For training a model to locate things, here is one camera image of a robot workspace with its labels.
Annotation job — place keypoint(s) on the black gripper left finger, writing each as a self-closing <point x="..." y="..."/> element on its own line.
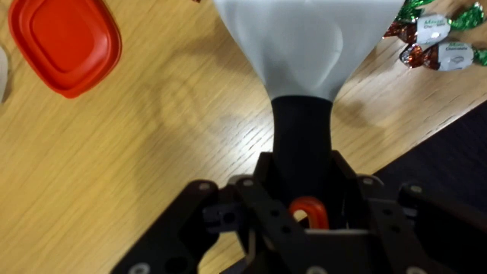
<point x="203" y="228"/>

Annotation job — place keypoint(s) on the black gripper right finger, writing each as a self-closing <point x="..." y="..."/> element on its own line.
<point x="406" y="228"/>

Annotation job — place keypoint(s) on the red plastic lid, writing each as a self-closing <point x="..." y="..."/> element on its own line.
<point x="63" y="42"/>

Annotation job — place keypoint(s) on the clear plastic container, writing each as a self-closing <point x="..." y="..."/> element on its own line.
<point x="2" y="76"/>

